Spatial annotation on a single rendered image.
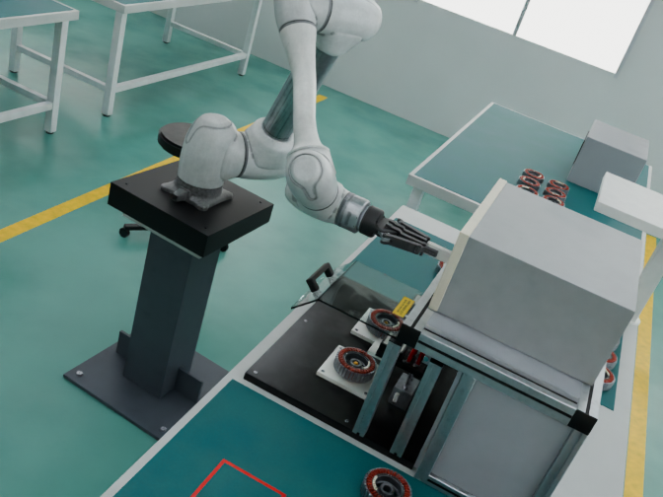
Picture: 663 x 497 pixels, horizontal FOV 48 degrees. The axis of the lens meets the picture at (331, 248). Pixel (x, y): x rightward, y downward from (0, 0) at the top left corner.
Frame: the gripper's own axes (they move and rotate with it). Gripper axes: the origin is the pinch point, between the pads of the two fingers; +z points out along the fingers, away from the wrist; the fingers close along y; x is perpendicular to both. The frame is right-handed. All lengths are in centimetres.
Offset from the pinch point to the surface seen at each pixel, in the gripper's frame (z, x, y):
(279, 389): -21, -41, 23
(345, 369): -9.6, -36.8, 9.3
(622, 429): 64, -43, -35
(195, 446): -27, -43, 50
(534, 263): 20.9, 13.4, 13.5
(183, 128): -152, -62, -136
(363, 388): -3.7, -40.1, 8.5
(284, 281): -82, -118, -142
